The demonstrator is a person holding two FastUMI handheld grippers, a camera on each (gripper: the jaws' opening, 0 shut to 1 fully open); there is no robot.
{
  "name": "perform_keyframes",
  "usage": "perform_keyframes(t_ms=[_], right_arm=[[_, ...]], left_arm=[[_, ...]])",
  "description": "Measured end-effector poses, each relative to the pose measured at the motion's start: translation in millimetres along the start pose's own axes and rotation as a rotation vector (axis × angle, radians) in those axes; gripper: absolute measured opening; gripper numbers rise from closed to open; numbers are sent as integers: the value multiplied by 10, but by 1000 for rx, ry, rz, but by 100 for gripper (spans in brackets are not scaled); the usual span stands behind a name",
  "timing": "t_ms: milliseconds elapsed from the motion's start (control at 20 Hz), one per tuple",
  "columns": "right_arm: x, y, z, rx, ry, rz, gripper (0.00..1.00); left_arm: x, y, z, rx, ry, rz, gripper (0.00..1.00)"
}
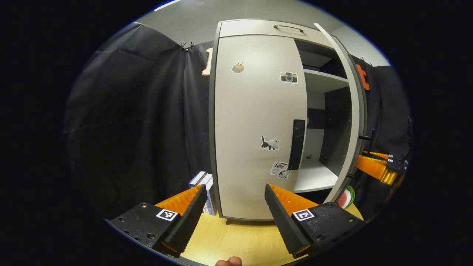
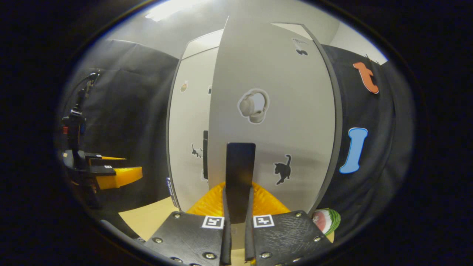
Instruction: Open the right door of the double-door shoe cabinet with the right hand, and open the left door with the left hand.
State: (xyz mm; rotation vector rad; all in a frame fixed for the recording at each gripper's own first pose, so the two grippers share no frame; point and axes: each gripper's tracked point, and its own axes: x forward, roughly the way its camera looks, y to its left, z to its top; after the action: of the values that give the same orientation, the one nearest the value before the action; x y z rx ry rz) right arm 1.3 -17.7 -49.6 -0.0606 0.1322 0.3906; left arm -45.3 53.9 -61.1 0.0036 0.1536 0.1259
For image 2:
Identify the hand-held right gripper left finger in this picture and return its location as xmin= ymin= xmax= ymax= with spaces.
xmin=142 ymin=181 xmax=232 ymax=266

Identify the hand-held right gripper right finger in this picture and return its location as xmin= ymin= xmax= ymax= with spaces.
xmin=244 ymin=181 xmax=333 ymax=266

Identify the grey shoe cabinet door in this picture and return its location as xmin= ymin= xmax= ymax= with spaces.
xmin=208 ymin=17 xmax=337 ymax=222
xmin=168 ymin=47 xmax=218 ymax=211

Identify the grey double-door shoe cabinet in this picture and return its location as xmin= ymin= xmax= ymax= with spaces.
xmin=166 ymin=23 xmax=343 ymax=215

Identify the grey cabinet top flap panel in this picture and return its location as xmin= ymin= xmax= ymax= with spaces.
xmin=181 ymin=30 xmax=224 ymax=59

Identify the black backdrop cloth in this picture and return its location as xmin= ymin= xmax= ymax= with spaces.
xmin=316 ymin=44 xmax=416 ymax=241
xmin=59 ymin=39 xmax=181 ymax=237

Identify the watermelon slice decoration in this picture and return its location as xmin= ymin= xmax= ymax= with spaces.
xmin=312 ymin=208 xmax=341 ymax=236

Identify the ceiling light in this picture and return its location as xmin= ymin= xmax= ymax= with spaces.
xmin=145 ymin=0 xmax=211 ymax=21

